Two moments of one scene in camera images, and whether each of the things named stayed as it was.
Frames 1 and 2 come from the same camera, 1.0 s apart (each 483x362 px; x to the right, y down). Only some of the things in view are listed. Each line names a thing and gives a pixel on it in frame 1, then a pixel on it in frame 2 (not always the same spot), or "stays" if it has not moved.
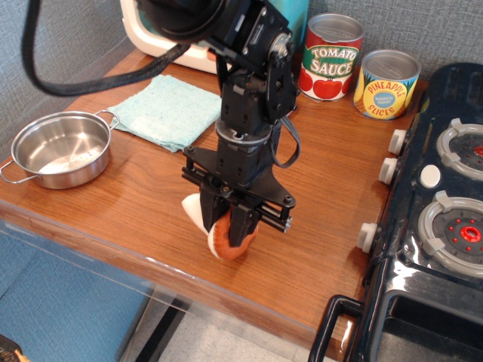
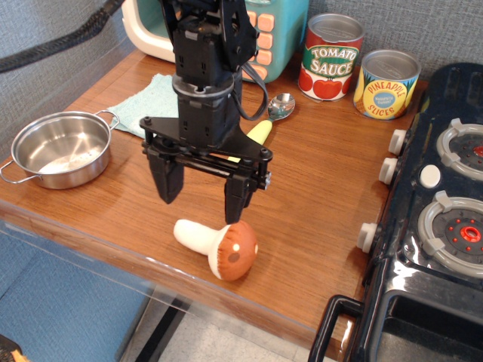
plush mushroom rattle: [219, 234] to [231, 250]
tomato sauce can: [333, 44] stays
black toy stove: [423, 298] stays
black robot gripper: [239, 174] to [207, 134]
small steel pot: [63, 150] stays
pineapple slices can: [386, 84] stays
